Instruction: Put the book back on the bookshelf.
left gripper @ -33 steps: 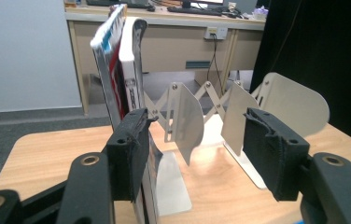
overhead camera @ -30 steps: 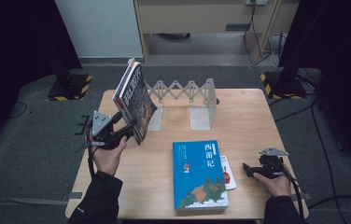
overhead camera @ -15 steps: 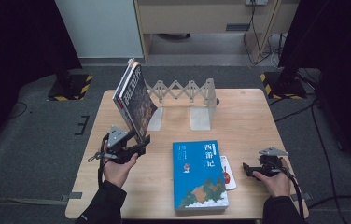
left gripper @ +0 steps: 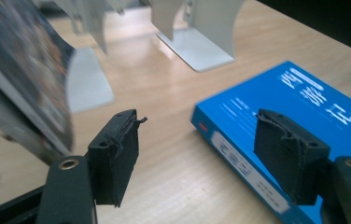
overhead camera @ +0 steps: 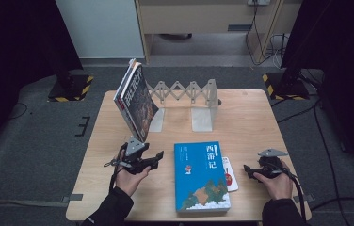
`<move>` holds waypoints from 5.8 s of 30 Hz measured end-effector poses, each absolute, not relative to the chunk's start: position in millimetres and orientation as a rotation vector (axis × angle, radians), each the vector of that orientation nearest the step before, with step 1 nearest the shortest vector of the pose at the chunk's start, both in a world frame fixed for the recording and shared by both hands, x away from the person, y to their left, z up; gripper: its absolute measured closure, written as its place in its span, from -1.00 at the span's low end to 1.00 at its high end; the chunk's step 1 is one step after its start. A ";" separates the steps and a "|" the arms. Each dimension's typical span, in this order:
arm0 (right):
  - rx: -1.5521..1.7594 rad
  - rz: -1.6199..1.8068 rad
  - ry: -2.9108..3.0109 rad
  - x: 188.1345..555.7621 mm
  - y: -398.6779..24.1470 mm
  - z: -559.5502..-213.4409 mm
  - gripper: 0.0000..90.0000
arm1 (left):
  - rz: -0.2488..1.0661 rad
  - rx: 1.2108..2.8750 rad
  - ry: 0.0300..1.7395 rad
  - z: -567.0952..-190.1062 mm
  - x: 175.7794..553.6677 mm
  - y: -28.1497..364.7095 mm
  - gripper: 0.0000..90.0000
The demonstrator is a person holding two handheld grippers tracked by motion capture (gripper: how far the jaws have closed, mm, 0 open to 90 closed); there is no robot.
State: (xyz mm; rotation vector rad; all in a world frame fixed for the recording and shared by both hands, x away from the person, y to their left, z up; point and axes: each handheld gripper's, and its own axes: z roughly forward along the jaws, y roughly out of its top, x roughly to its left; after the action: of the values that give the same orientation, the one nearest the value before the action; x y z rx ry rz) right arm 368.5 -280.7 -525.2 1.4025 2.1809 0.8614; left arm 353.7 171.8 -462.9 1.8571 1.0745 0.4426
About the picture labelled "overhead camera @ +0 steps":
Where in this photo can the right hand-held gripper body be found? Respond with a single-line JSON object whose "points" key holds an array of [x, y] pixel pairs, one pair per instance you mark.
{"points": [[270, 166]]}

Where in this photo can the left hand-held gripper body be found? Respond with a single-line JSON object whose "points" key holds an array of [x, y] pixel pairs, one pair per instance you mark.
{"points": [[134, 153]]}

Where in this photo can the white picture book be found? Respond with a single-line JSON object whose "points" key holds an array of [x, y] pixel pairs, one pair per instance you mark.
{"points": [[232, 182]]}

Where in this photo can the blue book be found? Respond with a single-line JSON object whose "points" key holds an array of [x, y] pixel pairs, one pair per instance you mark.
{"points": [[197, 175]]}

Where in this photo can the dark cover magazine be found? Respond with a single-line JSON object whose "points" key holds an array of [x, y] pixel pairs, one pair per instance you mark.
{"points": [[140, 103]]}

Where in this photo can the grey expandable metal book rack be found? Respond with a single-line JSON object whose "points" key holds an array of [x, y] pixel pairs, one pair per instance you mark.
{"points": [[201, 121]]}

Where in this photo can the person's right hand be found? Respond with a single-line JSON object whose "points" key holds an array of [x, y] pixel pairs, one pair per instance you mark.
{"points": [[277, 186]]}

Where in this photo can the person's left hand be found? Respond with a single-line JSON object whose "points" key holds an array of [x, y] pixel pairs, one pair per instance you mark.
{"points": [[129, 182]]}

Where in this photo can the grey tape piece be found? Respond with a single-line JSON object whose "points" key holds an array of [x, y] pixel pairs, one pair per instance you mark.
{"points": [[308, 197], [73, 197]]}

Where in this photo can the black tape floor mark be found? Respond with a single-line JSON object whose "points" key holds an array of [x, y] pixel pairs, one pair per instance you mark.
{"points": [[85, 125]]}

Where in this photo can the striped black yellow stand base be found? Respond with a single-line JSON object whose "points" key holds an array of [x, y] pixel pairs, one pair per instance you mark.
{"points": [[74, 91], [286, 90]]}

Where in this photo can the black stand pole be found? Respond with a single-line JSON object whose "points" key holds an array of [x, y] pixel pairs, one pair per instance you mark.
{"points": [[63, 77], [291, 73]]}

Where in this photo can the white cabinet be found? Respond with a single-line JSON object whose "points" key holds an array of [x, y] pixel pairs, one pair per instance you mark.
{"points": [[103, 28]]}

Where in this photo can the black curtain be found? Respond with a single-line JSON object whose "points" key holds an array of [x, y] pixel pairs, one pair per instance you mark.
{"points": [[12, 47], [347, 47]]}

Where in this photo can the light wooden desk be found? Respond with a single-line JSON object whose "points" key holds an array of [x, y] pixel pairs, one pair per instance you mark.
{"points": [[197, 15]]}

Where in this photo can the white power strip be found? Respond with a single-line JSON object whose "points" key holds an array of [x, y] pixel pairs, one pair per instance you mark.
{"points": [[260, 2]]}

